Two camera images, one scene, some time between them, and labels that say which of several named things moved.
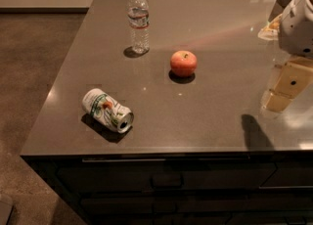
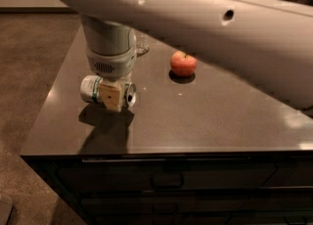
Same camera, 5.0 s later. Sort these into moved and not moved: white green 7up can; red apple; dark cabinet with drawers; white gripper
Moved: white gripper; white green 7up can
Not moved: dark cabinet with drawers; red apple
